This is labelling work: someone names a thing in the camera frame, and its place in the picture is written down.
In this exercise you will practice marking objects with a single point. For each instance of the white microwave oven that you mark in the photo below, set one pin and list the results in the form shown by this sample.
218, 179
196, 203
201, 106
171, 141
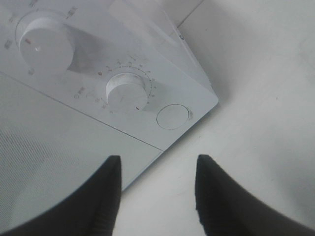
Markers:
112, 37

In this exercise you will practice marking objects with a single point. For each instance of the round white door button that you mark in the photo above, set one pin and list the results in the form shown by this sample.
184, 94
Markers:
172, 116

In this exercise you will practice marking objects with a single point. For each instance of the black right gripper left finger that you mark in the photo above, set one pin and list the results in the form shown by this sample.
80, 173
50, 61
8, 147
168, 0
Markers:
91, 210

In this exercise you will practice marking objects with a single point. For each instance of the white microwave knob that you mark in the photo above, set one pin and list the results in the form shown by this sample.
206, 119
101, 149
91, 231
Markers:
126, 93
47, 46

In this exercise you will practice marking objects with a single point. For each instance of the white microwave door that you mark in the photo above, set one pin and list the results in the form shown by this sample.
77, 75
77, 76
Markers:
47, 150

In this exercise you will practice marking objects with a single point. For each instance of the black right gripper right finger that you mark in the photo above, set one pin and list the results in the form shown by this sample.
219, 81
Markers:
225, 208

